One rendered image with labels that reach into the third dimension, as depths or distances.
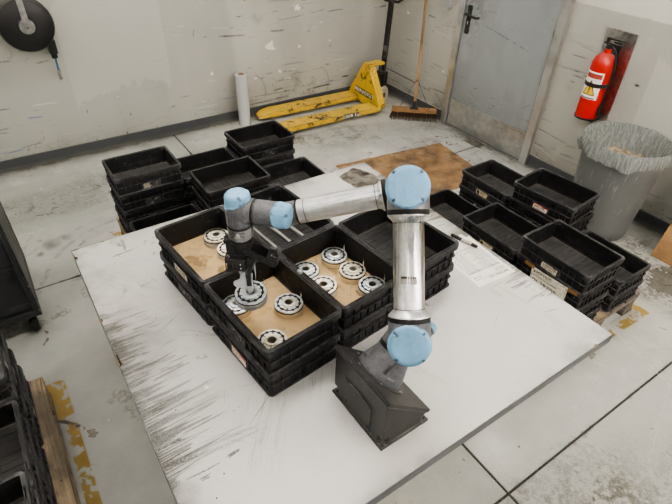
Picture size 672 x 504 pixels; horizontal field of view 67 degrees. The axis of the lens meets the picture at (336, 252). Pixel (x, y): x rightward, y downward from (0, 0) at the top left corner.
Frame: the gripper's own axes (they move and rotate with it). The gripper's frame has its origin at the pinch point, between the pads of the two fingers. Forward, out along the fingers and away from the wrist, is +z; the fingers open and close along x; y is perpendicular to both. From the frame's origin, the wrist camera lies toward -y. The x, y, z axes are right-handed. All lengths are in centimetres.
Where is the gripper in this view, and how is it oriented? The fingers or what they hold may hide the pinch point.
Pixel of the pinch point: (253, 286)
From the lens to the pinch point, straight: 166.3
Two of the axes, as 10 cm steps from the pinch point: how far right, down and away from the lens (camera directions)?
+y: -10.0, -0.4, 0.1
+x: -0.3, 6.2, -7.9
